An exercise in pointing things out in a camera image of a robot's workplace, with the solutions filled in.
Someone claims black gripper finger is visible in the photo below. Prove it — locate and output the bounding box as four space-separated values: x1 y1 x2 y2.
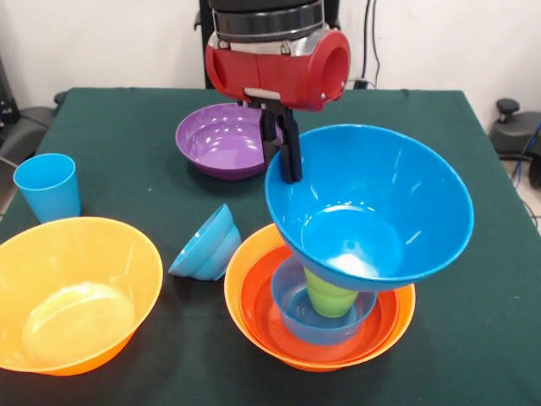
278 108 303 184
260 107 281 167

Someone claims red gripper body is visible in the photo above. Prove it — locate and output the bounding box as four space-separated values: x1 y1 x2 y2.
205 30 352 112

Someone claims large blue bowl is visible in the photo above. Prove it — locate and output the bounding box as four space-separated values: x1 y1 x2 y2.
265 124 475 293

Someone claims small light blue bowl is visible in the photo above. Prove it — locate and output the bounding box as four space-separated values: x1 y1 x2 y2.
168 203 243 282

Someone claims green cup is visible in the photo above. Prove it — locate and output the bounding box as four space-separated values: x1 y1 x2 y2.
304 269 359 319

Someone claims red-orange bowl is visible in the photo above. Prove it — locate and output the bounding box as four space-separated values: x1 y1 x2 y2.
240 245 400 365

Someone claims medium blue bowl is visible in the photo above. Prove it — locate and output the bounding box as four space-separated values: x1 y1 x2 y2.
270 256 379 346

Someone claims purple bowl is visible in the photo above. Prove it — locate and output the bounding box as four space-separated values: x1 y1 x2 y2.
175 103 285 181

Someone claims large orange bowl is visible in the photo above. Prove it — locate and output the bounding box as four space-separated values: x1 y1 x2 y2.
224 223 417 373
0 217 164 376

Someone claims dark green tablecloth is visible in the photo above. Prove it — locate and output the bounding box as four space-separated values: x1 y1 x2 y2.
0 88 541 406

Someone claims black office chair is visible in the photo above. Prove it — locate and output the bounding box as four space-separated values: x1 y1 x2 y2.
492 99 541 162
0 58 68 166

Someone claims blue cup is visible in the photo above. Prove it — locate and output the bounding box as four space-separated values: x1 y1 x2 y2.
13 153 82 224

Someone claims black hanging cable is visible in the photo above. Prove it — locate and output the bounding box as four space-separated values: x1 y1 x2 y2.
365 0 381 89

